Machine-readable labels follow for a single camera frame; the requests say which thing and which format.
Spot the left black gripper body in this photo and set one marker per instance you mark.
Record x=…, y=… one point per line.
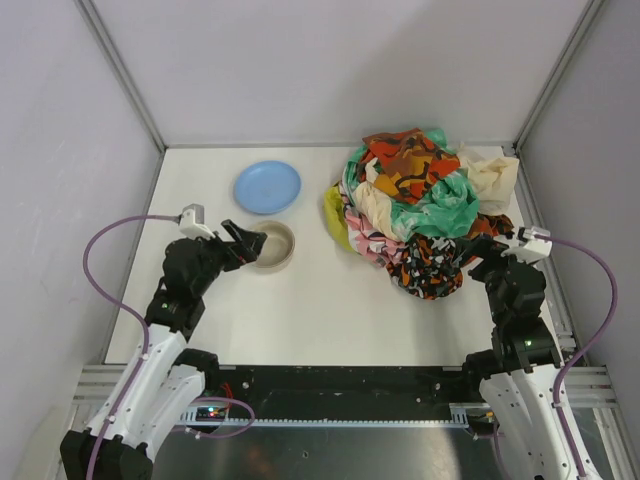
x=230, y=250

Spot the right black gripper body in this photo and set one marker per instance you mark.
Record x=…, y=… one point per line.
x=493, y=252

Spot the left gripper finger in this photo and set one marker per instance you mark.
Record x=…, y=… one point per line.
x=248, y=253
x=248, y=239

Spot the yellow-green cloth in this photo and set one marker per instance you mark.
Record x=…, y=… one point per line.
x=334, y=216

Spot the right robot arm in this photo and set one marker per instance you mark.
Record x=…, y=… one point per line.
x=519, y=377

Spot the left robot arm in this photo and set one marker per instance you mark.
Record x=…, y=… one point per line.
x=164, y=376

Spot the black orange speckled cloth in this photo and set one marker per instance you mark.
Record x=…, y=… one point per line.
x=425, y=269

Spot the teal white tie-dye cloth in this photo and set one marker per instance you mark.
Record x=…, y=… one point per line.
x=409, y=183

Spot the cream cloth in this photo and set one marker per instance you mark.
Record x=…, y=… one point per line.
x=480, y=186

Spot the pink patterned cloth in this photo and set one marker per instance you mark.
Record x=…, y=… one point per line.
x=366, y=240

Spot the orange camouflage cloth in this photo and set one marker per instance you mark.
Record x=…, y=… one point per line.
x=409, y=164

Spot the beige bowl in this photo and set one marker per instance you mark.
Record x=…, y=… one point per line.
x=278, y=248

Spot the blue plate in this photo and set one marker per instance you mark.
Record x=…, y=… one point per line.
x=267, y=187

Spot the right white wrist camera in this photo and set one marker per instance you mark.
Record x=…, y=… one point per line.
x=530, y=245

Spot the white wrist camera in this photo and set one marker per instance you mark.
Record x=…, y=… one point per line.
x=192, y=223
x=530, y=245

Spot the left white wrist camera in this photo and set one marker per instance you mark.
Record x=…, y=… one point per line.
x=192, y=223

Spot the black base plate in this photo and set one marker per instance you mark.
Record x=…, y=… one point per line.
x=285, y=389

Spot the grey cable duct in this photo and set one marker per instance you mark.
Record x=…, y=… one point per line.
x=417, y=415

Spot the aluminium frame rail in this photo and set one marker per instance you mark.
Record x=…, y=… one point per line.
x=97, y=381

